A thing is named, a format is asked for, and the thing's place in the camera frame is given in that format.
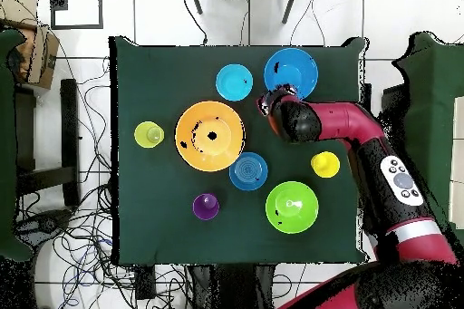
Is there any large blue bowl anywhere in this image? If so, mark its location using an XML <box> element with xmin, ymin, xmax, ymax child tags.
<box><xmin>263</xmin><ymin>46</ymin><xmax>320</xmax><ymax>101</ymax></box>

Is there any small cyan bowl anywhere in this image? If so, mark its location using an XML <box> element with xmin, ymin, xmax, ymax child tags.
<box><xmin>215</xmin><ymin>63</ymin><xmax>255</xmax><ymax>102</ymax></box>

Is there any opaque yellow cup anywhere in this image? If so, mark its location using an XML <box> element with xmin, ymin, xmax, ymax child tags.
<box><xmin>310</xmin><ymin>150</ymin><xmax>342</xmax><ymax>179</ymax></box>

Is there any small ribbed blue bowl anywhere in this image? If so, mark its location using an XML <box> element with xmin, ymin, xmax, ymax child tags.
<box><xmin>228</xmin><ymin>151</ymin><xmax>269</xmax><ymax>192</ymax></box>

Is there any large orange bowl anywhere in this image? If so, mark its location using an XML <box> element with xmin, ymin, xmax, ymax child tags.
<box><xmin>174</xmin><ymin>100</ymin><xmax>247</xmax><ymax>173</ymax></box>

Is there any large green bowl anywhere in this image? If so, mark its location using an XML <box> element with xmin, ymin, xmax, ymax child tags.
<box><xmin>265</xmin><ymin>180</ymin><xmax>321</xmax><ymax>235</ymax></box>

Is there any dark green tablecloth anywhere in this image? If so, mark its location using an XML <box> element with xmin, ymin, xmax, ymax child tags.
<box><xmin>108</xmin><ymin>35</ymin><xmax>371</xmax><ymax>266</ymax></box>

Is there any purple cup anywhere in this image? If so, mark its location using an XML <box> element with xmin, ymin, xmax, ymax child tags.
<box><xmin>191</xmin><ymin>192</ymin><xmax>221</xmax><ymax>222</ymax></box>

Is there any green cloth covered table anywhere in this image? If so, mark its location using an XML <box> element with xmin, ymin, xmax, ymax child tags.
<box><xmin>392</xmin><ymin>31</ymin><xmax>464</xmax><ymax>248</ymax></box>
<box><xmin>0</xmin><ymin>27</ymin><xmax>35</xmax><ymax>263</ymax></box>

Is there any translucent yellow-green cup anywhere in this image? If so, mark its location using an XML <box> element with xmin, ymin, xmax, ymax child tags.
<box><xmin>133</xmin><ymin>121</ymin><xmax>166</xmax><ymax>150</ymax></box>

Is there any white box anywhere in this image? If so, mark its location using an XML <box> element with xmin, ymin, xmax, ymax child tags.
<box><xmin>448</xmin><ymin>95</ymin><xmax>464</xmax><ymax>230</ymax></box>

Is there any black power box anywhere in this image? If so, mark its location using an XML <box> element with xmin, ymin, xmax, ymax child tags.
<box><xmin>134</xmin><ymin>265</ymin><xmax>158</xmax><ymax>301</ymax></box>

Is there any brown cardboard box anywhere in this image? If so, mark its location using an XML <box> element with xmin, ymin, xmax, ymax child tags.
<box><xmin>0</xmin><ymin>0</ymin><xmax>61</xmax><ymax>91</ymax></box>

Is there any dark grey base foot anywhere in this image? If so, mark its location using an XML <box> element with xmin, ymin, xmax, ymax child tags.
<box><xmin>15</xmin><ymin>208</ymin><xmax>73</xmax><ymax>248</ymax></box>

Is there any black camera tripod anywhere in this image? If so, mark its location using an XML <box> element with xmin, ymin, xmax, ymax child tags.
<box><xmin>187</xmin><ymin>0</ymin><xmax>301</xmax><ymax>24</ymax></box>

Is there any tangle of floor cables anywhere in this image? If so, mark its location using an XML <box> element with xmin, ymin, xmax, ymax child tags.
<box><xmin>15</xmin><ymin>43</ymin><xmax>189</xmax><ymax>309</ymax></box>

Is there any black square floor frame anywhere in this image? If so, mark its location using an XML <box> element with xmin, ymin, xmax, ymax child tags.
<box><xmin>49</xmin><ymin>0</ymin><xmax>104</xmax><ymax>30</ymax></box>

